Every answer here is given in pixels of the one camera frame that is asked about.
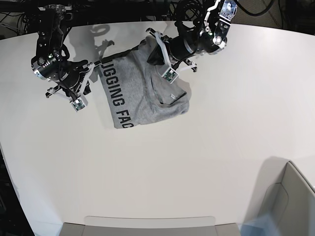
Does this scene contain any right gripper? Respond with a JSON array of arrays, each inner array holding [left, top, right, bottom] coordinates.
[[53, 59, 89, 96]]

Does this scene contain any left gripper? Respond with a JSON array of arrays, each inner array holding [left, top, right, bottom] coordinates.
[[146, 35, 188, 66]]

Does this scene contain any grey T-shirt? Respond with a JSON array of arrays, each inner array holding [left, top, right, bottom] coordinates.
[[98, 36, 189, 129]]

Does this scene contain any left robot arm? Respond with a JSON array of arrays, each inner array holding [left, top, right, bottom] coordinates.
[[161, 0, 237, 68]]

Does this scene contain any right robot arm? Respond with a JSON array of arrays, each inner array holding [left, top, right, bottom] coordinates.
[[31, 0, 91, 99]]

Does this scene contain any grey bin front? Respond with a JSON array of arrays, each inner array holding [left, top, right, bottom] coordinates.
[[59, 216, 240, 236]]

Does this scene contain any grey bin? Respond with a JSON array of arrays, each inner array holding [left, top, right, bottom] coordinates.
[[59, 216, 240, 236], [258, 161, 315, 236]]

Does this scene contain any grey bin right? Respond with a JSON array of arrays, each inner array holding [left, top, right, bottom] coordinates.
[[258, 161, 315, 236]]

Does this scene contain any blue cloth in bin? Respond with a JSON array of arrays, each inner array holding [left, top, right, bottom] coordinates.
[[238, 213, 281, 236]]

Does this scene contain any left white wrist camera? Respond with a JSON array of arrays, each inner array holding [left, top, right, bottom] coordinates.
[[145, 28, 198, 84]]

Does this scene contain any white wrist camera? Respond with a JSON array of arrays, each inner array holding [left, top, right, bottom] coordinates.
[[145, 28, 198, 84], [44, 61, 103, 113]]

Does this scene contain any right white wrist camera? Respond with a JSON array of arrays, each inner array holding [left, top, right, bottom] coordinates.
[[44, 61, 103, 113]]

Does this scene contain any black cable bundle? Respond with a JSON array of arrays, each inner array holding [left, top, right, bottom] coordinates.
[[0, 0, 315, 40]]

